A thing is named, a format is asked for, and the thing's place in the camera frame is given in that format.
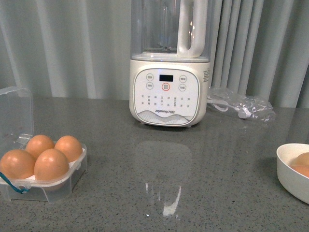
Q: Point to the clear plastic egg box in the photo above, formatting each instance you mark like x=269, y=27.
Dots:
x=16, y=129

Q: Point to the brown egg back right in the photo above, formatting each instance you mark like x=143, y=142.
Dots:
x=69, y=146

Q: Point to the brown egg back left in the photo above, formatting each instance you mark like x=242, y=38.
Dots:
x=39, y=144

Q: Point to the brown egg front left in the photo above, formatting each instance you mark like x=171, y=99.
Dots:
x=17, y=164

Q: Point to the white Joyoung blender machine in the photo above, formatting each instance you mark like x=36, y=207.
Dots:
x=170, y=61

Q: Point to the clear plastic bag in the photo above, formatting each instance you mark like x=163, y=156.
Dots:
x=229, y=103

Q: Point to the white round bowl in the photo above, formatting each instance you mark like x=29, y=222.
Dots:
x=294, y=182

